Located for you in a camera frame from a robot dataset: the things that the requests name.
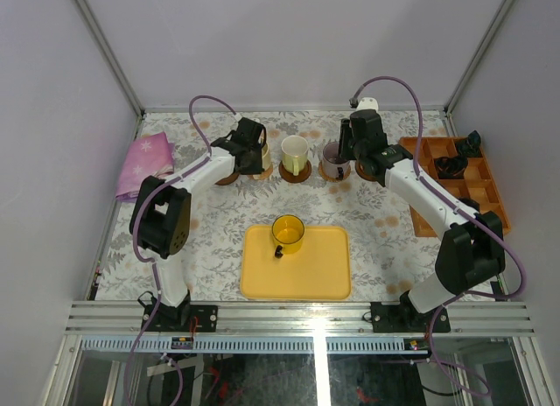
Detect dark wooden coaster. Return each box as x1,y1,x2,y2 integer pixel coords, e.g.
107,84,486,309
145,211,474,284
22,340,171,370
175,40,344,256
278,161,312,184
215,172,240,186
355,161,384,183

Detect cream mug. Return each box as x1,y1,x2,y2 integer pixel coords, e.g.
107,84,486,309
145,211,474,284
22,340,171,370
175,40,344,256
248,143,271,176

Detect purple mug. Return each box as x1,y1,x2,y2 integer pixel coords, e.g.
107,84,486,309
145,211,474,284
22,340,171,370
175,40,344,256
321,141,350,177

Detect woven rattan coaster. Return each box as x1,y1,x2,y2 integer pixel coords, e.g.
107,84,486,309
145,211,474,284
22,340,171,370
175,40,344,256
318,164,352,182
249,166,274,181

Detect white green-handled mug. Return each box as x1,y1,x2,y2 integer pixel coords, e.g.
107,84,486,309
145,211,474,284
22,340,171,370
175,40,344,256
281,135,309,176

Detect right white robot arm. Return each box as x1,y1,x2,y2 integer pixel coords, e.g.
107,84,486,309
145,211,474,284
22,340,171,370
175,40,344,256
339,98,505,332

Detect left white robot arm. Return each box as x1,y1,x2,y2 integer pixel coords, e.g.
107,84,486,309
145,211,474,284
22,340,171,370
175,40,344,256
129,115,267,332

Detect yellow glass cup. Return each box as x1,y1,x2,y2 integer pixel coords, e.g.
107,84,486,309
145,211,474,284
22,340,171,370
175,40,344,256
271,214,305,259

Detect black item compartment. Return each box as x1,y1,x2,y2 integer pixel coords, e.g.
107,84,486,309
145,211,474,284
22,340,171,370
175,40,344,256
455,130,482,158
434,156,468,179

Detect orange compartment organizer tray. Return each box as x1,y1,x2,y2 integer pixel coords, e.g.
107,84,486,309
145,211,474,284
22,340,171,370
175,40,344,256
419,136,511,235

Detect purple snowflake cloth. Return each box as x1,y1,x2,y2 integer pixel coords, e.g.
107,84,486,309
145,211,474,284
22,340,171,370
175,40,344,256
115,132,174,200

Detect black item top compartment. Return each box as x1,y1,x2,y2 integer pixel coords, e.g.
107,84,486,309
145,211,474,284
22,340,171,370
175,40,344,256
455,130,482,158

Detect yellow serving tray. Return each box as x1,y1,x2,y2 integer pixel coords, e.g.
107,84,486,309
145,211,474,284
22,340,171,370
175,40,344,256
240,225,352,301

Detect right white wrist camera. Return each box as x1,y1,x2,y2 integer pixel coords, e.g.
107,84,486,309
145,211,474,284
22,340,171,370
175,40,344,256
355,97,379,111

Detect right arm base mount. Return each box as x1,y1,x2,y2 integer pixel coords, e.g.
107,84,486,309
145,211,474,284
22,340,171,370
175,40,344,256
370,291,451,333

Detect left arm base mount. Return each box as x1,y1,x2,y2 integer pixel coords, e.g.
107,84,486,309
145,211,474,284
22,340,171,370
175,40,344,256
146,292,219,333

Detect aluminium frame rail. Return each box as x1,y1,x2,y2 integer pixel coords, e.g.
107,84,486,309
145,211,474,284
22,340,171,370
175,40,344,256
64,301,536,338

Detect blue slotted cable duct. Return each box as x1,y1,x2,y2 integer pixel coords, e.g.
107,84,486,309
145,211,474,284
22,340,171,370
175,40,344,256
82,336,406,354

